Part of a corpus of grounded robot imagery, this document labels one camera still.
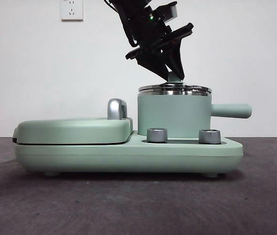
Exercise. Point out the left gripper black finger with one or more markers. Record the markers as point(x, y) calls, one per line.
point(153, 64)
point(175, 58)

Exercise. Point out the glass lid with green knob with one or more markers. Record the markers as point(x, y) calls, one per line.
point(173, 79)

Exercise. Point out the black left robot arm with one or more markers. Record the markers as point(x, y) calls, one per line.
point(128, 5)

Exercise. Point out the green griddle lid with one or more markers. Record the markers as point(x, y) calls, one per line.
point(67, 131)

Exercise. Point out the silver control knob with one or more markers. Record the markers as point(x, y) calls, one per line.
point(157, 135)
point(209, 136)

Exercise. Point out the green breakfast machine base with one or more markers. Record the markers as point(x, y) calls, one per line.
point(128, 156)

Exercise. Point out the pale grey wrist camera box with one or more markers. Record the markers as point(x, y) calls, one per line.
point(170, 12)

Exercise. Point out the white wall socket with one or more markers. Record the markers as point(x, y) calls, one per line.
point(71, 12)

